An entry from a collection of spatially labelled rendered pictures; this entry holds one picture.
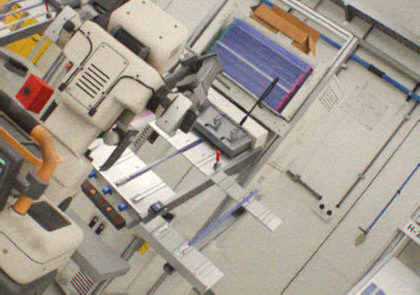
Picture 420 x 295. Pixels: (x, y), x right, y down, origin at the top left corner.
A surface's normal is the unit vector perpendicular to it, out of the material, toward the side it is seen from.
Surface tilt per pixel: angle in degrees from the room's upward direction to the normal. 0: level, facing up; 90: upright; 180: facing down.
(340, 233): 90
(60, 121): 82
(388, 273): 44
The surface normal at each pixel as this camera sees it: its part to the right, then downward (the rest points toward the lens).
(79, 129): -0.06, -0.13
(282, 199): -0.43, -0.25
